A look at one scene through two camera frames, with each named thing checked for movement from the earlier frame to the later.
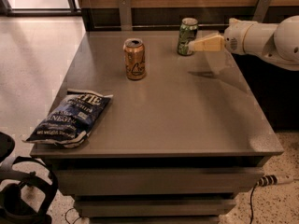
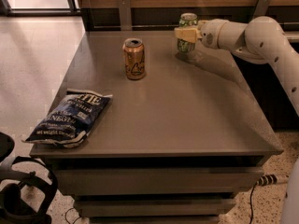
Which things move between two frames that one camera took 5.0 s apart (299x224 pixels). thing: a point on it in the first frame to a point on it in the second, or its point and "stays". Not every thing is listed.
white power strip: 273,179 stays
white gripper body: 234,37 to 209,35
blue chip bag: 70,119 stays
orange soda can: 135,52 stays
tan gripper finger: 214,43 to 189,35
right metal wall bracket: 263,7 stays
